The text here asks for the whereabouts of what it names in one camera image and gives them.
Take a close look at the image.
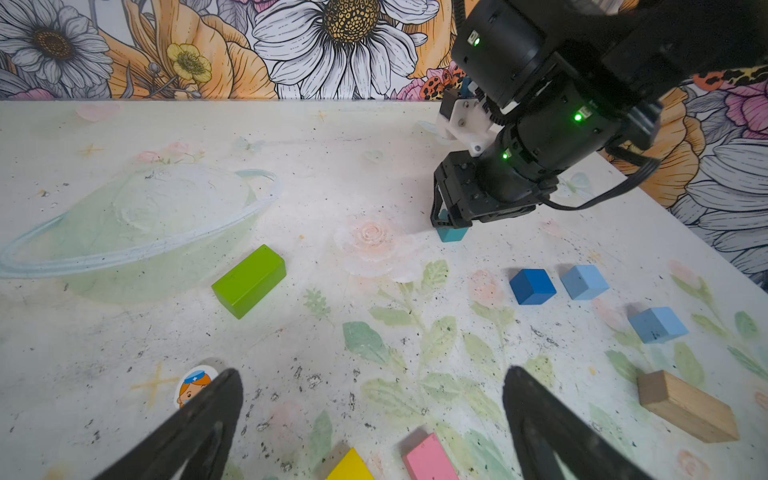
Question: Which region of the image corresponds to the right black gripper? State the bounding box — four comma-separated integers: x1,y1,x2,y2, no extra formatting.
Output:
430,151,558,229

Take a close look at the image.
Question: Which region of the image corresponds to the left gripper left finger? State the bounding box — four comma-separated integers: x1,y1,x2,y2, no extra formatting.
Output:
97,368,243,479

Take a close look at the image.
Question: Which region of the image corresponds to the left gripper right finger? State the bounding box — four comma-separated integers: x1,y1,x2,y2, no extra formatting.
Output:
502,366,649,479

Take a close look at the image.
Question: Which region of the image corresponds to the teal wood cube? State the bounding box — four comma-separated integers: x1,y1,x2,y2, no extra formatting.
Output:
436,210,469,243

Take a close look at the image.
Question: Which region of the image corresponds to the dark blue wood cube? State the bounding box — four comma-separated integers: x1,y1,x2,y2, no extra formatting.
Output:
509,269,557,305

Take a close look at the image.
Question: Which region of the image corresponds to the natural wood rectangular block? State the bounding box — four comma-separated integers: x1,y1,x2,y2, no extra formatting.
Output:
637,370,740,444

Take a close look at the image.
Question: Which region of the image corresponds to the light blue wood cube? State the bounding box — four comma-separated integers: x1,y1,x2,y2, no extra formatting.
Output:
560,265,610,301
629,307,689,344

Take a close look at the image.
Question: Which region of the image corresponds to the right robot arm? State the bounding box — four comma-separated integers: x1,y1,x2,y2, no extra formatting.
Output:
430,1,767,232

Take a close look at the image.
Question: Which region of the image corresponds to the pink rectangular wood block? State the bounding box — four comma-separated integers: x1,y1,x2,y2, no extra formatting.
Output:
403,433,459,480

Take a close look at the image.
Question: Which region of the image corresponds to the yellow rectangular wood block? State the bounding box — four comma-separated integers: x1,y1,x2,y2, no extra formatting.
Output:
326,449,374,480

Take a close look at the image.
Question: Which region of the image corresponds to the green rectangular wood block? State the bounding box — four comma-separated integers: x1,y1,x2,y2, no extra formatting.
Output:
212,245,286,319

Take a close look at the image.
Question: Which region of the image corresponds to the round cartoon face sticker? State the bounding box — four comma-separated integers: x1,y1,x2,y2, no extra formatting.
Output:
173,365,218,409

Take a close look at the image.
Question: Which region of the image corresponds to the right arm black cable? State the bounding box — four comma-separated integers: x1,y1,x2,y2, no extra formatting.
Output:
539,146,662,212

